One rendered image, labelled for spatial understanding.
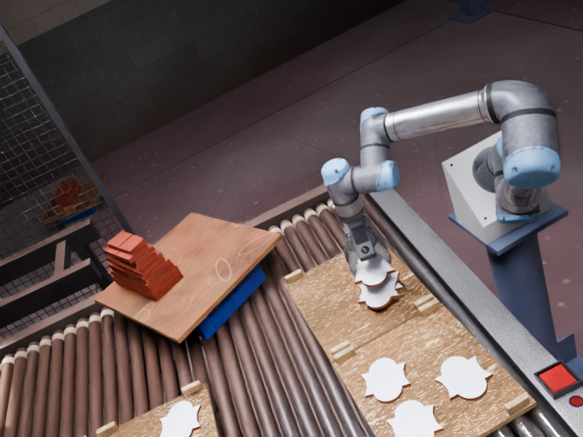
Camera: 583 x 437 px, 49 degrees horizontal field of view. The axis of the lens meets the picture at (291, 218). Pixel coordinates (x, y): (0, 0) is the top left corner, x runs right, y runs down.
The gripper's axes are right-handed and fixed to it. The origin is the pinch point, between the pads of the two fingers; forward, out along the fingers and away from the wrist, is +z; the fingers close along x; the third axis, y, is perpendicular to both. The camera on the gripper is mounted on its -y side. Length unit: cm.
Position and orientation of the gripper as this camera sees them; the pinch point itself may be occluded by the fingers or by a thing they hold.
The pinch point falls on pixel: (372, 268)
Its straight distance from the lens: 183.7
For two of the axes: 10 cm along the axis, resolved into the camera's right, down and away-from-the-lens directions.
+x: -9.4, 3.2, 1.5
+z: 3.5, 7.7, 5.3
